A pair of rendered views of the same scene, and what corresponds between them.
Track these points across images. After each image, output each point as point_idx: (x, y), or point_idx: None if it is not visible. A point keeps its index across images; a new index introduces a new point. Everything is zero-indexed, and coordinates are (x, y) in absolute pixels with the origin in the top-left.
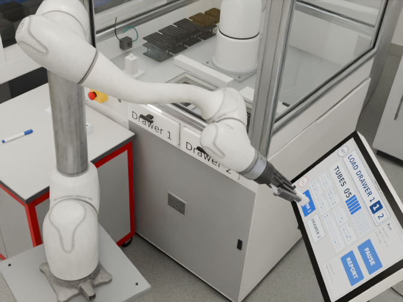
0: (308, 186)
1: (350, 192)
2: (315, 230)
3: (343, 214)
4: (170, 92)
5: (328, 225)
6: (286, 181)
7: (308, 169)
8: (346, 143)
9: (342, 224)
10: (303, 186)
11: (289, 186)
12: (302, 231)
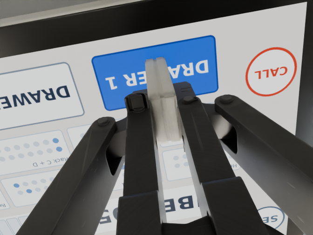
0: (229, 93)
1: (111, 222)
2: (8, 97)
3: (39, 196)
4: None
5: (16, 149)
6: (235, 155)
7: (309, 104)
8: (282, 230)
9: (4, 190)
10: (251, 70)
11: (188, 162)
12: (20, 34)
